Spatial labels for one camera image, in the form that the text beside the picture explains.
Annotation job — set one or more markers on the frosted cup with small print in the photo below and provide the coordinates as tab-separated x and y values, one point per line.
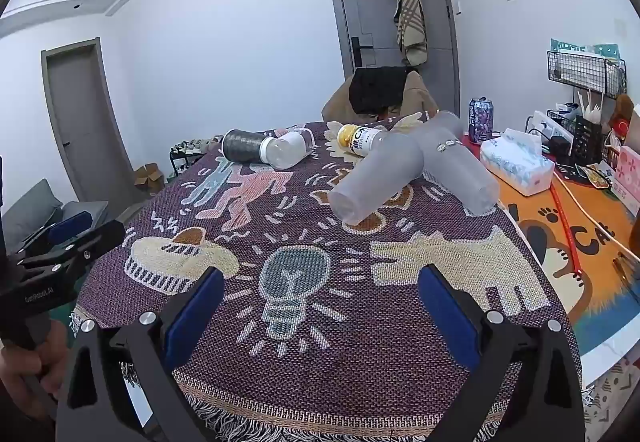
465	171

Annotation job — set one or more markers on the red strip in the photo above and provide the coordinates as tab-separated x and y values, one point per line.
565	227

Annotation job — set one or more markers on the shoe rack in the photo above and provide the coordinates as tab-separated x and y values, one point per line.
192	154

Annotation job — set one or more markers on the cardboard boxes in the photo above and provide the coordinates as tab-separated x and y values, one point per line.
148	178

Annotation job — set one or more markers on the brown plush toy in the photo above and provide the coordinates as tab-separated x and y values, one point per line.
622	114

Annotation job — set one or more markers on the black mesh basket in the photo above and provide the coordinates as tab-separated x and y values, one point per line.
590	141

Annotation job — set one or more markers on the yellow-capped white bottle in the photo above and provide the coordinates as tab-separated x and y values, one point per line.
365	140

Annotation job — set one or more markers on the pink box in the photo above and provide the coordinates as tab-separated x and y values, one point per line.
627	174

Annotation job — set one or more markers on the plain grey door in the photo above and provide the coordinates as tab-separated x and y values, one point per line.
80	121

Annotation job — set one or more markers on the person's left hand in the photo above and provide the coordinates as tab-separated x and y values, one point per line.
52	352

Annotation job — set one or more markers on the plaid scarf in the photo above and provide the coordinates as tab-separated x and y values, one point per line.
411	21

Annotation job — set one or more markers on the white tissue pack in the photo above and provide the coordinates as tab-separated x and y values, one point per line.
515	161

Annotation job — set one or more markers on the frosted plastic cup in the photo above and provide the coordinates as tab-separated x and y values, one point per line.
375	182

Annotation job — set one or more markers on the printed woven blanket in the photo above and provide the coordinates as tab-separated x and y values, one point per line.
350	322

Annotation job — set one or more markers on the orange cat print mat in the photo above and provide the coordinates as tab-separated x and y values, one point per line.
550	242

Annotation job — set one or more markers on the white power strip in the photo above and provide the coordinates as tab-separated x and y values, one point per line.
547	125

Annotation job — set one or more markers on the black garment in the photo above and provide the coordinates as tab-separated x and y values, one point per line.
375	89

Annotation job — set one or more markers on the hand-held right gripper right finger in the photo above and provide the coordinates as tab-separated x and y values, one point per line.
445	312

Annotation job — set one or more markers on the dark bottle white cap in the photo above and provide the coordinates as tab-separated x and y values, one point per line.
245	145

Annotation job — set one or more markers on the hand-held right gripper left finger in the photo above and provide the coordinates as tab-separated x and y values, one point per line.
195	317

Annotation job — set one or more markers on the white translucent cup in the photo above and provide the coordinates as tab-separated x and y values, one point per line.
290	149

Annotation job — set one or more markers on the grey sofa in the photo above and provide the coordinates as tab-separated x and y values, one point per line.
40	212

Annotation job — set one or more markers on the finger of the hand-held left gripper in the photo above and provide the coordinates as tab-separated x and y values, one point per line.
95	242
70	228

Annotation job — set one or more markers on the white plastic cutlery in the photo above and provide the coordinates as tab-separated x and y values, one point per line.
590	106

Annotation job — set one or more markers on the purple drink can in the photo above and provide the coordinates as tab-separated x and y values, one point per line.
481	121

